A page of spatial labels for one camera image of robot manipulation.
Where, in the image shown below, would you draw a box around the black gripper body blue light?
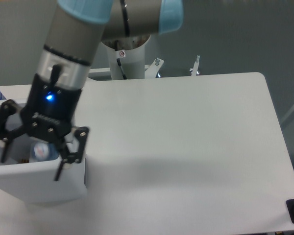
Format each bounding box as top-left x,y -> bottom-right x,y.
20,74 -> 82,145

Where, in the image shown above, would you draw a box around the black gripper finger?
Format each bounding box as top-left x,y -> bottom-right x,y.
53,126 -> 90,181
0,99 -> 31,163

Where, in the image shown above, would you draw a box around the crushed clear plastic bottle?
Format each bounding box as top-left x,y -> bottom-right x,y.
29,141 -> 59,163

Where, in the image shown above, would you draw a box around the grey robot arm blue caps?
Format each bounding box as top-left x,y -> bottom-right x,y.
0,0 -> 184,181

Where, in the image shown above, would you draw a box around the white trash can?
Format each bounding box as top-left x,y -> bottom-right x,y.
0,96 -> 88,205

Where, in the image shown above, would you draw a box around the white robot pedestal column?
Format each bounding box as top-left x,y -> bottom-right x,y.
102,35 -> 150,80

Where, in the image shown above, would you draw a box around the white base frame with bolts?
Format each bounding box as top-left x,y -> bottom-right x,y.
88,55 -> 201,81

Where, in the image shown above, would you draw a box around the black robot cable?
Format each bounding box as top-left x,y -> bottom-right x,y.
114,40 -> 127,80

